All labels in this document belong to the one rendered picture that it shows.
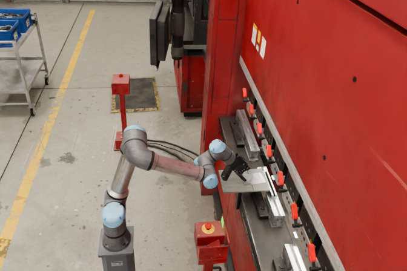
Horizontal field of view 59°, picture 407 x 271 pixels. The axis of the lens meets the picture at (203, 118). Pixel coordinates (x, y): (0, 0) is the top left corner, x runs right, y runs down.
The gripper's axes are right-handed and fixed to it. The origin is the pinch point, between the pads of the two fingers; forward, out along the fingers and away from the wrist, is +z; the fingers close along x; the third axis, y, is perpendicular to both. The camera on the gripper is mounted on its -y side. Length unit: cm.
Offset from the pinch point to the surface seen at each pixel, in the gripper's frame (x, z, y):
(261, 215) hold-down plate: -18.6, 10.1, -4.0
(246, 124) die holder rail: 58, 18, 15
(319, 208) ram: -62, -33, 27
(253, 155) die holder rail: 29.6, 18.2, 7.7
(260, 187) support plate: -7.1, 4.3, 3.9
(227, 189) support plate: -4.5, -7.6, -10.3
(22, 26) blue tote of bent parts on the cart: 301, -94, -127
